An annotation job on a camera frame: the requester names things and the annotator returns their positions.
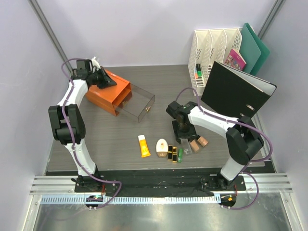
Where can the clear acrylic drawer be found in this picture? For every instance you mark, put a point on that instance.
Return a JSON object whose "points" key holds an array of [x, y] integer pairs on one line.
{"points": [[136, 104]]}

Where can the orange white tube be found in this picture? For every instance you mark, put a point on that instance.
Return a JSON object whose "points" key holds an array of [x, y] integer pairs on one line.
{"points": [[145, 152]]}

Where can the orange drawer organizer box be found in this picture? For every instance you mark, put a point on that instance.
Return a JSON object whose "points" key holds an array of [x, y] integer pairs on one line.
{"points": [[113, 98]]}

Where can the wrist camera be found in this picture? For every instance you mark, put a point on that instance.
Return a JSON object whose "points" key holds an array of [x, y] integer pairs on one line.
{"points": [[173, 109], [84, 65]]}

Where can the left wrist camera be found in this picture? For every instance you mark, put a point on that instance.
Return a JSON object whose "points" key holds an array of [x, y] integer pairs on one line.
{"points": [[84, 65]]}

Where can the green folder back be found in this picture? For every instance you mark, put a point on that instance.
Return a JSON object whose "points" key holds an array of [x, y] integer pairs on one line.
{"points": [[262, 55]]}

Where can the green folder front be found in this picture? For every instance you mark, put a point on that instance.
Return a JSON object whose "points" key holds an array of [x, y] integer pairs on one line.
{"points": [[249, 49]]}

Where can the cream oval compact bottle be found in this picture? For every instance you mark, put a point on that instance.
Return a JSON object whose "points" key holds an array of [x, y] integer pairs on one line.
{"points": [[161, 148]]}

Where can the green orange highlighter markers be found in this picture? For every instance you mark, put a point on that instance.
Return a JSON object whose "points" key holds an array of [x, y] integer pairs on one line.
{"points": [[198, 71]]}

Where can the green lipstick box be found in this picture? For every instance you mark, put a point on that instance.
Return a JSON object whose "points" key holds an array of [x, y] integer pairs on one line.
{"points": [[180, 155]]}

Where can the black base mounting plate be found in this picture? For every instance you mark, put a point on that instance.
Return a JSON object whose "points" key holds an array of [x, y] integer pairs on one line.
{"points": [[159, 183]]}

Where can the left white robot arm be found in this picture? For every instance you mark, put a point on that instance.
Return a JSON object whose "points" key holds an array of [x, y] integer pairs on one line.
{"points": [[67, 123]]}

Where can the beige foundation bottle black cap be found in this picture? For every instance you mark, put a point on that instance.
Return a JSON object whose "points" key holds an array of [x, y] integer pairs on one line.
{"points": [[194, 146]]}

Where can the black lever arch binder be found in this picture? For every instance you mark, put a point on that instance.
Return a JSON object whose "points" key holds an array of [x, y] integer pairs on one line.
{"points": [[234, 93]]}

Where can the clear liquid bottle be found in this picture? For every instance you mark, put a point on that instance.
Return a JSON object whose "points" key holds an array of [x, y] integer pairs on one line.
{"points": [[187, 150]]}

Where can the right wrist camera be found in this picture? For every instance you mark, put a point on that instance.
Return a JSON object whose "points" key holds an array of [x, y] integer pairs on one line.
{"points": [[173, 109]]}

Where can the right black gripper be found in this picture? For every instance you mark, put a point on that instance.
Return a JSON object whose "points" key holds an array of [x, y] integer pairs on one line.
{"points": [[178, 134]]}

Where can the white slotted cable duct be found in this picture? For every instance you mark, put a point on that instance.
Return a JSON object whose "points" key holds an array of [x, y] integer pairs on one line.
{"points": [[97, 200]]}

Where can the beige foundation bottle clear cap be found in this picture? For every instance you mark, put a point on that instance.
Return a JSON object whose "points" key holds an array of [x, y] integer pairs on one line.
{"points": [[202, 141]]}

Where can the white mesh file rack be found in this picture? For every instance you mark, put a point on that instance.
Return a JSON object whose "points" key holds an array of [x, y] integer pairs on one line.
{"points": [[208, 46]]}

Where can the green folder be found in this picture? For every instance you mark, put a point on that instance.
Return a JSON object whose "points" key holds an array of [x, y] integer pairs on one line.
{"points": [[249, 49], [262, 55]]}

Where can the pink booklet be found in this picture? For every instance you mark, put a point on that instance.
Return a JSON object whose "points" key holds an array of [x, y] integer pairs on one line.
{"points": [[235, 60]]}

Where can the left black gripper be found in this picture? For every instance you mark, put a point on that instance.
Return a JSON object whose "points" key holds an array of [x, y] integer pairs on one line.
{"points": [[103, 78]]}

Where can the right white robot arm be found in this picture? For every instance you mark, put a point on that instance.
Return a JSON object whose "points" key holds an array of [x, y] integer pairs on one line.
{"points": [[243, 141]]}

